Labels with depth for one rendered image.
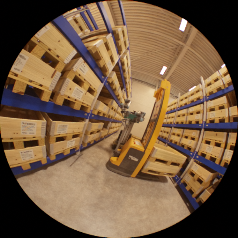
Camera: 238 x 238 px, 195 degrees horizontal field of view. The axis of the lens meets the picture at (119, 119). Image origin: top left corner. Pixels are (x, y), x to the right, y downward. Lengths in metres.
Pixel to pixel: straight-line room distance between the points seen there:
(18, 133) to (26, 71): 0.56
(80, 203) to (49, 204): 0.47
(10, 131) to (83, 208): 1.22
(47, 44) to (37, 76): 0.32
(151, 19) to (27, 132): 7.00
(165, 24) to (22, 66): 6.70
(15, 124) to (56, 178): 1.02
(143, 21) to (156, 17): 1.01
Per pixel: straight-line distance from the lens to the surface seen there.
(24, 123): 0.92
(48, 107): 0.99
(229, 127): 2.27
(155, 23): 6.55
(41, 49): 0.91
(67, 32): 1.15
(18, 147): 1.07
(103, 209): 1.37
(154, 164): 1.83
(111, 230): 1.36
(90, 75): 1.24
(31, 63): 0.86
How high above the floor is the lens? 1.29
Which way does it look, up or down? level
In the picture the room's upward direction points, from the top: 22 degrees clockwise
